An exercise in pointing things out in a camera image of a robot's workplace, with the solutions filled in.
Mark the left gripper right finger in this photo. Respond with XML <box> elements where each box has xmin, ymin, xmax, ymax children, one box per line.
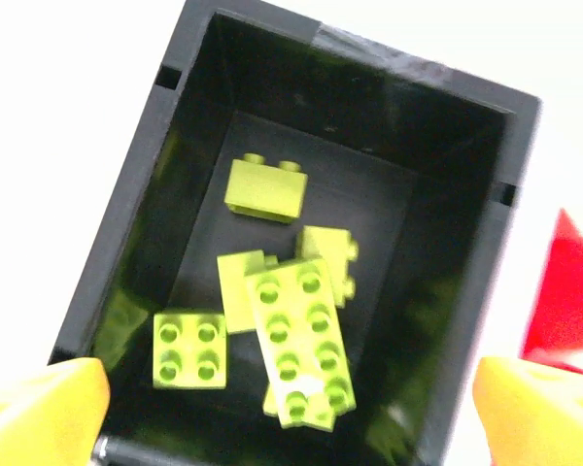
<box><xmin>471</xmin><ymin>356</ymin><xmax>583</xmax><ymax>466</ymax></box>

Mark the black plastic container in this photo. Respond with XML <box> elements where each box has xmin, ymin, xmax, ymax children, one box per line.
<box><xmin>48</xmin><ymin>0</ymin><xmax>544</xmax><ymax>466</ymax></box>

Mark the red lego brick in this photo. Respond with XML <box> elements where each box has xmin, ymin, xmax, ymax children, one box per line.
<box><xmin>522</xmin><ymin>208</ymin><xmax>583</xmax><ymax>379</ymax></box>

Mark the long green lego brick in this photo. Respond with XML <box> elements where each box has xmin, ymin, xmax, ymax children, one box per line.
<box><xmin>245</xmin><ymin>256</ymin><xmax>359</xmax><ymax>429</ymax></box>

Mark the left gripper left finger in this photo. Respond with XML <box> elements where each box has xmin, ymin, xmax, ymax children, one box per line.
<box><xmin>0</xmin><ymin>357</ymin><xmax>111</xmax><ymax>466</ymax></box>

